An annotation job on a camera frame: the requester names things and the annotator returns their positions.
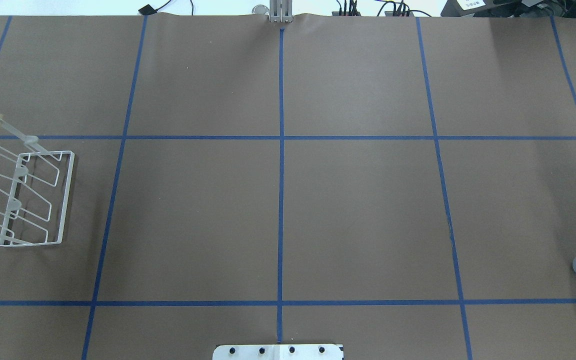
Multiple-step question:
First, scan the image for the white wire cup rack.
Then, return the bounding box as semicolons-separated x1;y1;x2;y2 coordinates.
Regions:
0;114;76;248

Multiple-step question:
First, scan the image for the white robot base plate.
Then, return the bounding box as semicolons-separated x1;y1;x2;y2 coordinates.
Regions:
212;343;345;360

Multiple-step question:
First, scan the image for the grey aluminium frame post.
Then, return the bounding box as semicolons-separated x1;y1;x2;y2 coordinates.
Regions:
268;0;294;23

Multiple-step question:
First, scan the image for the brown paper table cover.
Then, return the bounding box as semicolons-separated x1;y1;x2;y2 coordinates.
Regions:
0;13;576;360

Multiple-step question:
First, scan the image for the small black adapter box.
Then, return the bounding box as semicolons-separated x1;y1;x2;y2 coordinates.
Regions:
138;4;158;16

